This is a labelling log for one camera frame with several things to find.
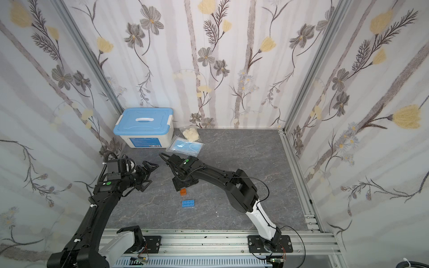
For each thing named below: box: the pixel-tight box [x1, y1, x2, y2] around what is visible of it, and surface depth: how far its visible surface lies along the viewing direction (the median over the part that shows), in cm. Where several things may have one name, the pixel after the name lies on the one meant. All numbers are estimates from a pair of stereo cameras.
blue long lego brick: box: [182, 199, 195, 208], surface depth 88 cm
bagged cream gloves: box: [182, 127, 200, 143], surface depth 117 cm
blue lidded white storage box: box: [113, 107, 175, 149], surface depth 104 cm
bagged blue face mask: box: [165, 136, 205, 157], surface depth 111 cm
